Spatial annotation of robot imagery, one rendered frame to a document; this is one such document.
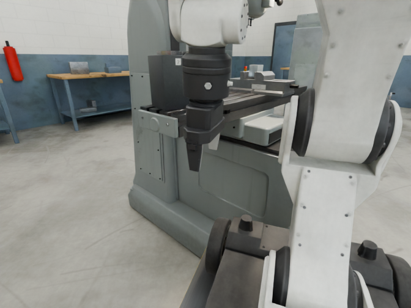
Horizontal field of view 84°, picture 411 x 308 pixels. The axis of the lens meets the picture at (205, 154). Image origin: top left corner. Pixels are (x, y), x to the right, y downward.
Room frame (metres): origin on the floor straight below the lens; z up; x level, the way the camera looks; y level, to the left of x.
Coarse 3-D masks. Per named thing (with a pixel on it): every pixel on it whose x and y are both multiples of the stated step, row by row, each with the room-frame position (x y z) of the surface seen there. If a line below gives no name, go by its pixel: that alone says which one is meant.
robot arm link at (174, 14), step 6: (168, 0) 0.42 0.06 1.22; (174, 0) 0.42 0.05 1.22; (180, 0) 0.42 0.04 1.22; (168, 6) 0.43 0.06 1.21; (174, 6) 0.42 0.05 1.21; (180, 6) 0.42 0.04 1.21; (174, 12) 0.42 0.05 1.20; (180, 12) 0.42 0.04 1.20; (174, 18) 0.42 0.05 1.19; (174, 24) 0.42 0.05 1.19; (174, 30) 0.43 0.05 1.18; (180, 30) 0.42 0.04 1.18; (174, 36) 0.43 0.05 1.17; (180, 36) 0.43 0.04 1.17; (180, 42) 0.45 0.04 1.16
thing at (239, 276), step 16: (240, 224) 0.61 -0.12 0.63; (256, 224) 0.62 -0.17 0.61; (224, 240) 0.63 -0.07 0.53; (240, 240) 0.56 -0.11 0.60; (256, 240) 0.56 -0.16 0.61; (272, 240) 0.57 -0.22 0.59; (288, 240) 0.57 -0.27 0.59; (368, 240) 0.51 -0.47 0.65; (224, 256) 0.53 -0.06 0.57; (240, 256) 0.53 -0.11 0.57; (256, 256) 0.53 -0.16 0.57; (352, 256) 0.49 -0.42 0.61; (368, 256) 0.48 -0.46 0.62; (384, 256) 0.49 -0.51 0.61; (224, 272) 0.47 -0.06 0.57; (240, 272) 0.47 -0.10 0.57; (256, 272) 0.47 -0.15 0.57; (368, 272) 0.45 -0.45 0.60; (384, 272) 0.44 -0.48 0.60; (224, 288) 0.42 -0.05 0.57; (240, 288) 0.42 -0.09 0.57; (256, 288) 0.42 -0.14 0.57; (368, 288) 0.42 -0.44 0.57; (384, 288) 0.42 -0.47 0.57; (208, 304) 0.38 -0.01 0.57; (224, 304) 0.38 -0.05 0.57; (240, 304) 0.38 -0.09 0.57; (256, 304) 0.38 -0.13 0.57; (384, 304) 0.38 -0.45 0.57
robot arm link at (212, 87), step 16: (192, 80) 0.41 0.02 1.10; (208, 80) 0.40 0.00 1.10; (224, 80) 0.41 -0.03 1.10; (192, 96) 0.41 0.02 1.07; (208, 96) 0.40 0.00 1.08; (224, 96) 0.42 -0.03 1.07; (192, 112) 0.41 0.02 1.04; (208, 112) 0.40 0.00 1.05; (192, 128) 0.41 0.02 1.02; (208, 128) 0.40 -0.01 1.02
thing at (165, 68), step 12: (156, 60) 0.85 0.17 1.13; (168, 60) 0.83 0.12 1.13; (180, 60) 0.86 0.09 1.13; (156, 72) 0.86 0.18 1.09; (168, 72) 0.83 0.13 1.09; (180, 72) 0.86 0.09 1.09; (156, 84) 0.87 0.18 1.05; (168, 84) 0.83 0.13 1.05; (180, 84) 0.86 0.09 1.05; (156, 96) 0.87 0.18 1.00; (168, 96) 0.82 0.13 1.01; (180, 96) 0.85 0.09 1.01; (168, 108) 0.82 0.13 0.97; (180, 108) 0.85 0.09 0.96
